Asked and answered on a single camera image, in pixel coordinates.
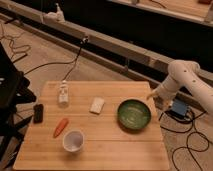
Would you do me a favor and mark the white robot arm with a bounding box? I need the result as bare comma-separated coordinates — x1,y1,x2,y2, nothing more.
147,60,213,114

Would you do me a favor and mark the orange carrot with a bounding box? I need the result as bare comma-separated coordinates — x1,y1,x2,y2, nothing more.
53,118,69,138

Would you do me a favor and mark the black chair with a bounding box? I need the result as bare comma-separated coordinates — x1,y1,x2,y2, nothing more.
0,43,36,168

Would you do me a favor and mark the black rectangular block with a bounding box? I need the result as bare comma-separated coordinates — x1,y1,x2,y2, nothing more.
33,104,44,123

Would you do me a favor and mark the metal frame rail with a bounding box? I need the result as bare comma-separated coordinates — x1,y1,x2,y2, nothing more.
0,0,213,84

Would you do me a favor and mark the wooden board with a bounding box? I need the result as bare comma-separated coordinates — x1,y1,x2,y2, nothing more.
13,81,169,171

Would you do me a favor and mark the white clamp on rail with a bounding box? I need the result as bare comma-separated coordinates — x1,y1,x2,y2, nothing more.
45,4,65,22

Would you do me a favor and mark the green ceramic bowl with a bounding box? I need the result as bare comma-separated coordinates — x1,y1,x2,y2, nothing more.
117,99,151,130

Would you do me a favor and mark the white sponge block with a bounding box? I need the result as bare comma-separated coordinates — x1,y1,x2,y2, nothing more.
90,97,105,114

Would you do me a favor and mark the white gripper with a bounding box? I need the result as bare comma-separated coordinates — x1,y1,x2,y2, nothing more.
147,85,170,100

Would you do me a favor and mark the black cable from rail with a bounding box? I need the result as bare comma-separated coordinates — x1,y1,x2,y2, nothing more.
23,35,90,82

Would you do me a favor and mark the white plastic cup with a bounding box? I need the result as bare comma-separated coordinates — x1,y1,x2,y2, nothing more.
62,130,84,154

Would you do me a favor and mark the blue electronics box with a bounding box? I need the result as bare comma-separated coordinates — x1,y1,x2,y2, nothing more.
171,100,188,117

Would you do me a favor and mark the clear plastic bottle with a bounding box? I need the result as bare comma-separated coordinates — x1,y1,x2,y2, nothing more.
58,80,69,105

